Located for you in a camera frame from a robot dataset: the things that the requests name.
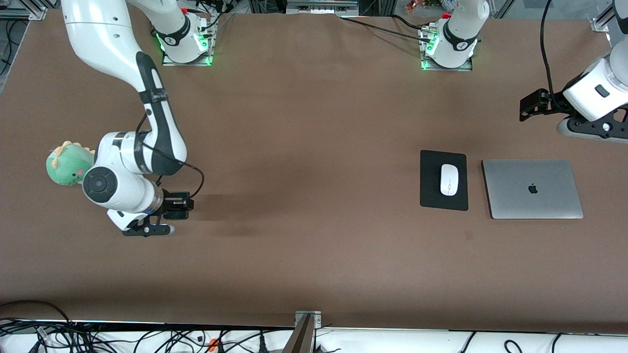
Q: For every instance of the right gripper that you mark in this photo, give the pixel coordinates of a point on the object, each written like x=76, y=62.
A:
x=170, y=205

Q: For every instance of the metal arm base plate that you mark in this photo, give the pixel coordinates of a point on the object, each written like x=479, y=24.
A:
x=171, y=62
x=461, y=68

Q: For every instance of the green dinosaur plush toy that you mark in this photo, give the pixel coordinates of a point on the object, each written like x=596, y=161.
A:
x=64, y=166

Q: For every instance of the black mouse pad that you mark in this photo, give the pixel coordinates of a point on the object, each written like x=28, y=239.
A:
x=431, y=196

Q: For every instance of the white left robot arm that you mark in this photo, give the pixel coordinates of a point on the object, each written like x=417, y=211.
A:
x=461, y=29

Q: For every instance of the black square phone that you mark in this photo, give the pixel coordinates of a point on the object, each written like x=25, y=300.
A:
x=177, y=214

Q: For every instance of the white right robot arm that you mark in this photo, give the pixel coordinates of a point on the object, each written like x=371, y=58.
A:
x=108, y=44

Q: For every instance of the white computer mouse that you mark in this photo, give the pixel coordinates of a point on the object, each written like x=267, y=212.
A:
x=449, y=181

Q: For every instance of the aluminium post with bracket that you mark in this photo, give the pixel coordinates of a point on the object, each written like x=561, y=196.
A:
x=304, y=333

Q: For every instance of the aluminium frame profile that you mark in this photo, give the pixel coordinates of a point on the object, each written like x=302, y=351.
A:
x=19, y=12
x=599, y=23

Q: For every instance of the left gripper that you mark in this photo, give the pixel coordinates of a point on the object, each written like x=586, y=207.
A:
x=553, y=102

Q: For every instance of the silver laptop with apple logo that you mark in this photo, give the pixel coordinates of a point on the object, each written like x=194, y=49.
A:
x=554, y=196

